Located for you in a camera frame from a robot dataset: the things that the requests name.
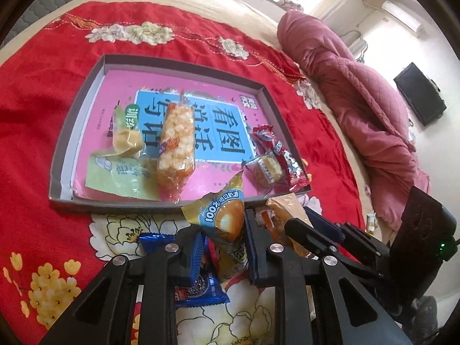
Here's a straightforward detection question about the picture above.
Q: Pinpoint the gold cream bun packet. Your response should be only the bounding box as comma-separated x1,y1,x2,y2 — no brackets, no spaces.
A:
181,170,248,284

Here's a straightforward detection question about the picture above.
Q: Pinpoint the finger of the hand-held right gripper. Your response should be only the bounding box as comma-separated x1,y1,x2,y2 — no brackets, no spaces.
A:
304,206,350,248
285,218,340,265

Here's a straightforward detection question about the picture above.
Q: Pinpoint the black television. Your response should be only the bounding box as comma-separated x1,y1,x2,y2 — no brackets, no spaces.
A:
393,62,447,127

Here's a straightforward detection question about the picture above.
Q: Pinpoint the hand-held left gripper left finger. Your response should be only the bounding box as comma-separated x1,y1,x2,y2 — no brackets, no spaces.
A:
39,225,206,345

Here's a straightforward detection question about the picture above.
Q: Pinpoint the pink book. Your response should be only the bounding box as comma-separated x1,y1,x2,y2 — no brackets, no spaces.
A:
74,66,288,202

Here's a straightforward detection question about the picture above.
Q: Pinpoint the blue sandwich cookie packet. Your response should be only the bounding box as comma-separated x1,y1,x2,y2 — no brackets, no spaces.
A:
138,233,231,308

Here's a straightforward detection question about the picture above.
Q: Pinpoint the pink quilted quilt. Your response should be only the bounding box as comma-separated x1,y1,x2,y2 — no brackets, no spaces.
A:
277,10,430,231

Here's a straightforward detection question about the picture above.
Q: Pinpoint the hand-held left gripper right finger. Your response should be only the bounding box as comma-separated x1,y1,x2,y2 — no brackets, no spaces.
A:
244,208,410,345

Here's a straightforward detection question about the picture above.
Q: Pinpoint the clear round pastry packet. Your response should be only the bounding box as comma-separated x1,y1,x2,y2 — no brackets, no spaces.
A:
244,153,286,187

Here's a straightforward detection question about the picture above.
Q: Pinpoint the long red snack packet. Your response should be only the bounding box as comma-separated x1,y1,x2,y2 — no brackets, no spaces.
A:
252,124,313,191

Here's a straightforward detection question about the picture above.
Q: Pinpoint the grey cardboard box tray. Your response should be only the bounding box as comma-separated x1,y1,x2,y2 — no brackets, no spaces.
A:
48,55,313,213

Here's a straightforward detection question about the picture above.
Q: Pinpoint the green cake snack packet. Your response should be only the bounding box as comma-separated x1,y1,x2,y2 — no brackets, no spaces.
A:
84,106,162,202

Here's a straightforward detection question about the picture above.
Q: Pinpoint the white air conditioner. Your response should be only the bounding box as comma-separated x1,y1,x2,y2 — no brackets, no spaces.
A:
381,1,424,37

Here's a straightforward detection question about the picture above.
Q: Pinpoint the pale orange snack packet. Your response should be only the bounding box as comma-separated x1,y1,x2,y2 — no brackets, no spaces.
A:
266,193,313,259

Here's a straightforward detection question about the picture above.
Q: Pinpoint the puffed rice snack packet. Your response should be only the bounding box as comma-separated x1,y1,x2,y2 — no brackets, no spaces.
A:
155,91,198,204

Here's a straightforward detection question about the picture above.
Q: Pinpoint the red floral blanket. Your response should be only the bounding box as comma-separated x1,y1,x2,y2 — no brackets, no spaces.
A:
0,2,363,345

